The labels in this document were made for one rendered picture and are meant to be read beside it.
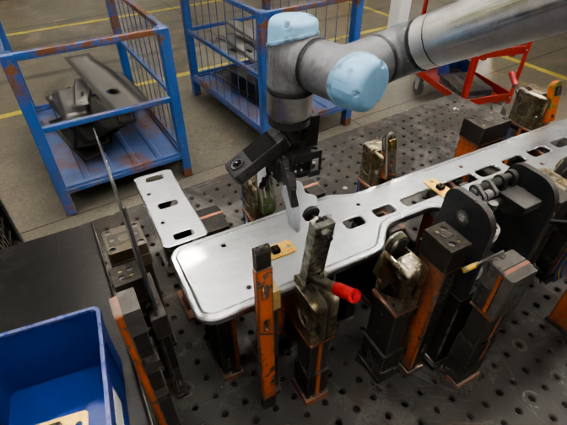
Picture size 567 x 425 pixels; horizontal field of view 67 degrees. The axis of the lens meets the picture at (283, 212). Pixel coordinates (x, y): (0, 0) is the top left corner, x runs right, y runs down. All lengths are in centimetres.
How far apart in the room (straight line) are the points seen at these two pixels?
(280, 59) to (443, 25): 22
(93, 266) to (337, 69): 60
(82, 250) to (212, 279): 27
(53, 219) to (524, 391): 246
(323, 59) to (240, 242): 47
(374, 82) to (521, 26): 17
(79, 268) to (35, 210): 205
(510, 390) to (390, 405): 29
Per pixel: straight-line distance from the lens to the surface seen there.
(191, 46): 380
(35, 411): 77
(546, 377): 124
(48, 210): 292
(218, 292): 84
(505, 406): 116
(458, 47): 63
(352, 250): 92
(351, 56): 59
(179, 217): 102
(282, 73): 66
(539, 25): 59
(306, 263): 72
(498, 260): 88
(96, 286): 88
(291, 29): 64
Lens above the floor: 165
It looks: 40 degrees down
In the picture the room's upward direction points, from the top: straight up
